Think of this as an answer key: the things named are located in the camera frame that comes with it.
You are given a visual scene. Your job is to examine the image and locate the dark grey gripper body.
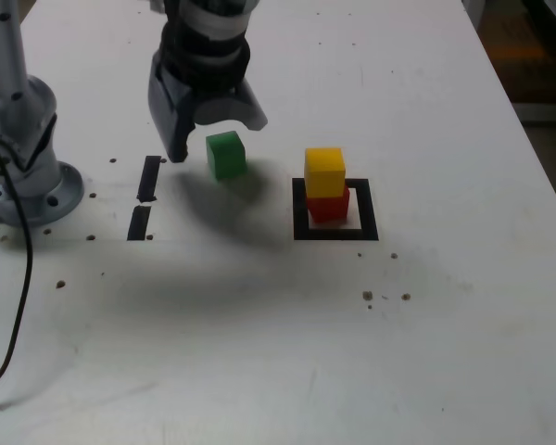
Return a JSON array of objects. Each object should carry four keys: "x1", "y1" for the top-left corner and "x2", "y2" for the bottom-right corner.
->
[{"x1": 147, "y1": 49, "x2": 257, "y2": 113}]

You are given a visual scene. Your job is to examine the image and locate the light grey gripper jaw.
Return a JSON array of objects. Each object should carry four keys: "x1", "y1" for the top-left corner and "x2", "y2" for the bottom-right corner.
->
[{"x1": 194, "y1": 81, "x2": 270, "y2": 133}]

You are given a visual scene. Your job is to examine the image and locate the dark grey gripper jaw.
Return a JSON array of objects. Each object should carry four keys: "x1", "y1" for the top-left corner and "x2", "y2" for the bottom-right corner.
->
[{"x1": 147, "y1": 86, "x2": 197, "y2": 164}]

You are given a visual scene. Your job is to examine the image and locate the green cube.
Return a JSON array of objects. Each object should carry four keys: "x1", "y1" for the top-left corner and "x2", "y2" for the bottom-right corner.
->
[{"x1": 205, "y1": 131, "x2": 248, "y2": 181}]

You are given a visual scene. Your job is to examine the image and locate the yellow cube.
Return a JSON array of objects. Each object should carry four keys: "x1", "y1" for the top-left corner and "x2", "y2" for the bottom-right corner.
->
[{"x1": 304, "y1": 146, "x2": 347, "y2": 198}]

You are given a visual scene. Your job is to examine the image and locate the red cube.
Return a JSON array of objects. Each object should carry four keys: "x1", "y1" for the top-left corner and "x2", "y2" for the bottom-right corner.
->
[{"x1": 305, "y1": 186, "x2": 351, "y2": 223}]

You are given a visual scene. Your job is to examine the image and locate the black tape square outline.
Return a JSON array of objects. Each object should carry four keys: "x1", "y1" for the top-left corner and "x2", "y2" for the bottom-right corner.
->
[{"x1": 291, "y1": 177, "x2": 380, "y2": 242}]

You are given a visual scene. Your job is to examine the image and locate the black tape strip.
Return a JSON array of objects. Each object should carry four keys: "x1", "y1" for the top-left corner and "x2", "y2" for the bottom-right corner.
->
[{"x1": 126, "y1": 155, "x2": 162, "y2": 242}]

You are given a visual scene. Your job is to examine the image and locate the brown wooden cabinet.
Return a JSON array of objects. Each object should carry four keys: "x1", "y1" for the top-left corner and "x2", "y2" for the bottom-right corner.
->
[{"x1": 479, "y1": 0, "x2": 556, "y2": 106}]

